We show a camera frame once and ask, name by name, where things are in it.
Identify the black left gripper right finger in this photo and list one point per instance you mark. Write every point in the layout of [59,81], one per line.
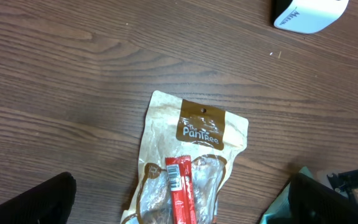
[314,203]

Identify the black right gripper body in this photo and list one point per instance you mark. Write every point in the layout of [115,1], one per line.
[345,182]

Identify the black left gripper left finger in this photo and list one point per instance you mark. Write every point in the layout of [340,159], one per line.
[47,203]

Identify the teal snack packet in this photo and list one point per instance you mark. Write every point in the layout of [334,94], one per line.
[279,210]

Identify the red stick snack packet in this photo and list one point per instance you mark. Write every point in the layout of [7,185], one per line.
[181,193]

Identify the beige brown snack bag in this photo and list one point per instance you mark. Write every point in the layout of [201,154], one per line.
[186,147]

